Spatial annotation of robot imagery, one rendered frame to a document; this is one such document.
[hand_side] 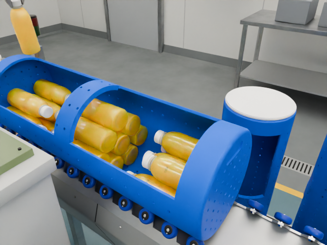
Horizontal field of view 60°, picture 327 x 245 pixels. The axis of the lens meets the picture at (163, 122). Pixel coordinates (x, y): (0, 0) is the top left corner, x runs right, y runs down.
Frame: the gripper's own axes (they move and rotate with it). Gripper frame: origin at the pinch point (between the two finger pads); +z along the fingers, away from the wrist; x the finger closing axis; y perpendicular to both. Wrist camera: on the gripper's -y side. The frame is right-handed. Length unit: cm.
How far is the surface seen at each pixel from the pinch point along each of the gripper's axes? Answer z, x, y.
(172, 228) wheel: 32, -31, 83
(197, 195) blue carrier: 14, -33, 88
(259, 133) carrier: 37, 22, 92
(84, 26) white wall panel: 185, 341, -308
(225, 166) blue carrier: 11, -25, 91
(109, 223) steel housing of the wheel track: 45, -33, 63
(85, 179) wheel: 36, -29, 52
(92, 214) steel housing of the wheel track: 46, -33, 56
